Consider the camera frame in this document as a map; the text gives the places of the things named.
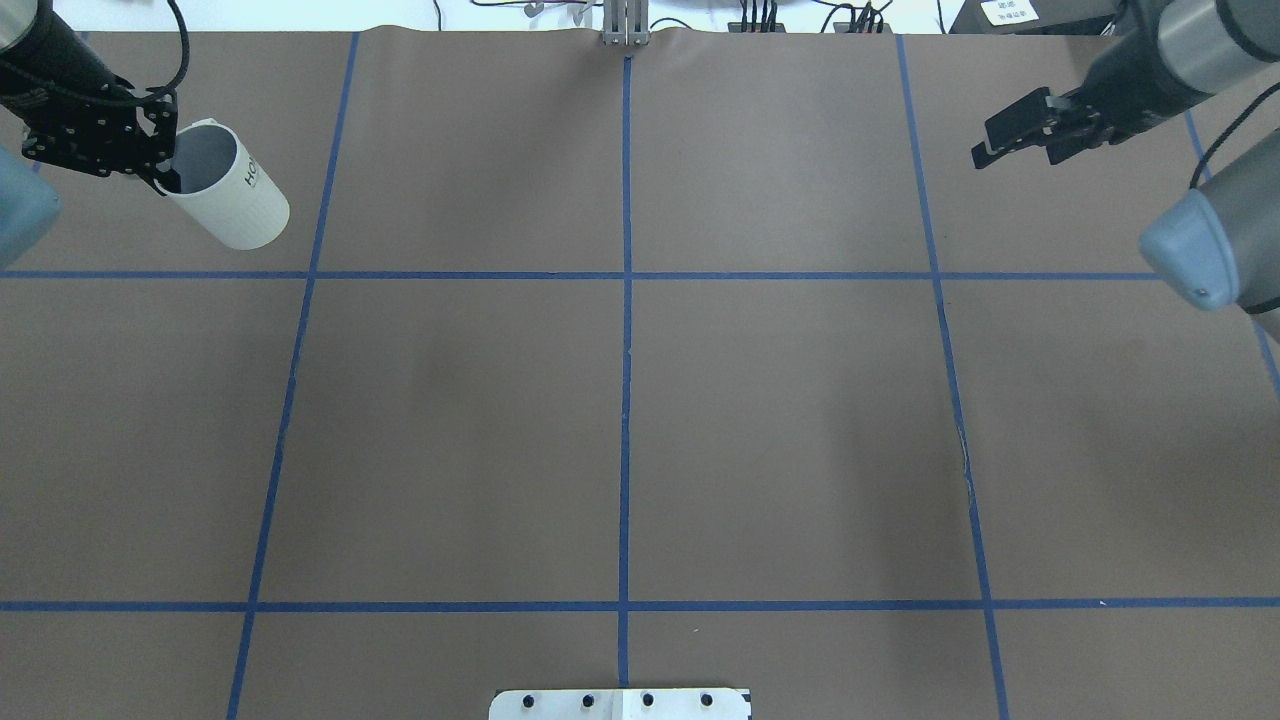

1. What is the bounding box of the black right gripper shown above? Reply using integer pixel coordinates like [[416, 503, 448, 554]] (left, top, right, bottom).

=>
[[970, 86, 1137, 170]]

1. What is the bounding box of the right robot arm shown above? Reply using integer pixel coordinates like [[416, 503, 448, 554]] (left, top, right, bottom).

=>
[[970, 1, 1279, 340]]

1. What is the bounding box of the aluminium frame post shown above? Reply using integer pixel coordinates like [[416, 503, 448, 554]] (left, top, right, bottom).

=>
[[600, 0, 652, 47]]

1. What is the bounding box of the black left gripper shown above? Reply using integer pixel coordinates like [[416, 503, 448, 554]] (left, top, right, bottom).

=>
[[22, 88, 183, 195]]

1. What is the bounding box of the white paper cup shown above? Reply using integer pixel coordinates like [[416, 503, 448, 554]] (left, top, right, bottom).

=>
[[163, 119, 291, 251]]

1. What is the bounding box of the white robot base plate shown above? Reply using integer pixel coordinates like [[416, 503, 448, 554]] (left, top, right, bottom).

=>
[[488, 687, 754, 719]]

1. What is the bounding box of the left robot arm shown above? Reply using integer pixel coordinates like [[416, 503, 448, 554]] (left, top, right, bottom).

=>
[[1, 1, 191, 268]]

